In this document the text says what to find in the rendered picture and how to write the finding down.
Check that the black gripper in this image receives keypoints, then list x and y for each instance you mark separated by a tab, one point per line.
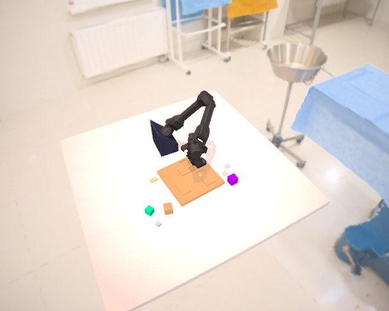
197	162

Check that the small green cube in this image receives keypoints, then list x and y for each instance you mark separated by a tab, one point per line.
149	210

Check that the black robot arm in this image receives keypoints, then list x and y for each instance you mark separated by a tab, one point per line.
196	147

